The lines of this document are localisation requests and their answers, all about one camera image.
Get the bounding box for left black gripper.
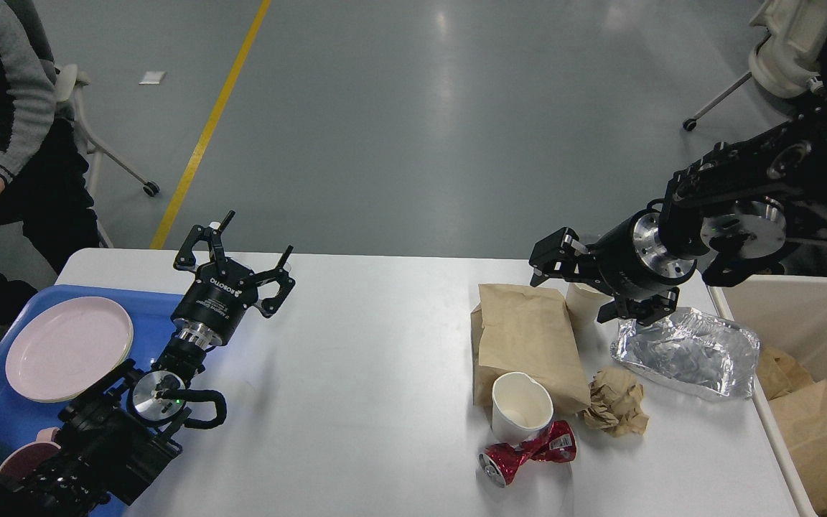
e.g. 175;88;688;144
171;210;296;348

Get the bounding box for seated person grey sweater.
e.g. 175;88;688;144
0;0;100;325

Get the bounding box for white chair right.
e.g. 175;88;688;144
681;1;827;131

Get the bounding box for blue plastic tray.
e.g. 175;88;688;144
0;286;181;455

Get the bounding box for crushed red soda can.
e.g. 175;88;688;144
478;420;577;488

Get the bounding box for white chair left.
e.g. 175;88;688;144
50;63;161;248

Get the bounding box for crumpled aluminium foil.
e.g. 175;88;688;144
609;307;762;401

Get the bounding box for large brown paper bag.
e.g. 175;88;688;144
470;284;591;414

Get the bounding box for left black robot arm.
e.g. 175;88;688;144
0;213;295;516

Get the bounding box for brown paper bag front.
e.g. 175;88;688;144
768;379;827;513

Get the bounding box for white plastic bin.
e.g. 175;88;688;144
710;275;827;516

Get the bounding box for crumpled brown paper ball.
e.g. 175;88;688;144
579;367;649;437

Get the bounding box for pink mug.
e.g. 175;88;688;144
0;427;60;480

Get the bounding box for white chair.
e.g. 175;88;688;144
681;1;827;131
50;63;161;248

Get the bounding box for brown paper bag in bin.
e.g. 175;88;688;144
756;345;814;401

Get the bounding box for white paper cup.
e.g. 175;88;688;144
491;372;553;444
565;282;612;332

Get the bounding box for white paper cup back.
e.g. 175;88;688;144
565;282;612;332

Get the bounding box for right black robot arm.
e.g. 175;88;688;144
528;98;827;326

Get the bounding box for white paper cup front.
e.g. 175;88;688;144
491;372;553;444

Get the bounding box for pink plate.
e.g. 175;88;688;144
4;297;134;403

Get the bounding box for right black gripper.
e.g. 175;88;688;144
528;210;696;326

